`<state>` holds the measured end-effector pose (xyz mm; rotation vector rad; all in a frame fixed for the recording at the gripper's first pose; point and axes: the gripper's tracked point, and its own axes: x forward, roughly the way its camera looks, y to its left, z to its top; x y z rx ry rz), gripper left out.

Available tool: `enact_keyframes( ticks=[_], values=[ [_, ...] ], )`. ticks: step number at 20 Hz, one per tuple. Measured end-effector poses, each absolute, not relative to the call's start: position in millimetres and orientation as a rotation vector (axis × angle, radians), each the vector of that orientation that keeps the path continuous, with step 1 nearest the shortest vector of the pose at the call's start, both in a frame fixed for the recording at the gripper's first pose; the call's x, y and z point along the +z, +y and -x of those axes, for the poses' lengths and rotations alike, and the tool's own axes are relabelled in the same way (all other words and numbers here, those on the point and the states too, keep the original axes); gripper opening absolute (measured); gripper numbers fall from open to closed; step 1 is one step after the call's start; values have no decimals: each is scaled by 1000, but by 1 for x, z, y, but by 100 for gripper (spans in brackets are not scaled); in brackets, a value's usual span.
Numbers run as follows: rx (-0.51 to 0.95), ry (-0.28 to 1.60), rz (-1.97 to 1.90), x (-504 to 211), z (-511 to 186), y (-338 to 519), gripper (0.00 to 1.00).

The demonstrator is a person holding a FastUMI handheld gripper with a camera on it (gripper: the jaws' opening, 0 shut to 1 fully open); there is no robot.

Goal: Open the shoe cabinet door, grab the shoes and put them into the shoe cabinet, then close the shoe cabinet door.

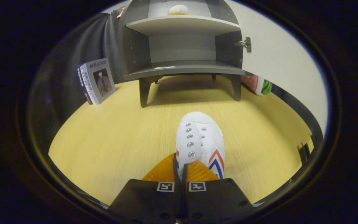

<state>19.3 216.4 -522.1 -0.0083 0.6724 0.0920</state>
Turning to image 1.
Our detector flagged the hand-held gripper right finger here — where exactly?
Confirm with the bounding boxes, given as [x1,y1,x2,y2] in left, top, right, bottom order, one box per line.
[181,160,255,224]

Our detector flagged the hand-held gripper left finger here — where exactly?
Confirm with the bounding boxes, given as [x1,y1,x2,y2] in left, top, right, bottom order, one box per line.
[108,152,180,224]

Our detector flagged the white shoe with chevron stripes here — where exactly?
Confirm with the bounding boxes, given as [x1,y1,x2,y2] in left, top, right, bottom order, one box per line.
[175,111,226,181]

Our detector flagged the grey shoe cabinet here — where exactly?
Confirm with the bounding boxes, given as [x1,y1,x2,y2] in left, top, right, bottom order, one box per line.
[118,0,245,108]

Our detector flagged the white shoe cabinet door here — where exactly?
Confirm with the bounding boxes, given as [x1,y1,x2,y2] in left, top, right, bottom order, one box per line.
[225,0,328,147]

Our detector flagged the metal door hinge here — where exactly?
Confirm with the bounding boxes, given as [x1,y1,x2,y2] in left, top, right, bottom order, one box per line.
[235,36,252,53]

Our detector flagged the watermelon slice toy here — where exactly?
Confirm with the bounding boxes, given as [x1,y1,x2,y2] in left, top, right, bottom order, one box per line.
[241,74,273,96]

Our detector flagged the white blue book set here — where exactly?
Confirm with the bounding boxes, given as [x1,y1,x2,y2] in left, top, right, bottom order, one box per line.
[76,58,116,105]

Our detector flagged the black backdrop cloth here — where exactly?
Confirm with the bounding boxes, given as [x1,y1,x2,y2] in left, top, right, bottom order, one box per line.
[29,12,124,134]

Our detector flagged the white yellow round object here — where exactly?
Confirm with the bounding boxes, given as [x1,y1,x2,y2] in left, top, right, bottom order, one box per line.
[168,4,190,16]

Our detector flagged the black door handle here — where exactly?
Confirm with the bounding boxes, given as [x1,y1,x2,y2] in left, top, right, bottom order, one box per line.
[297,142,311,165]

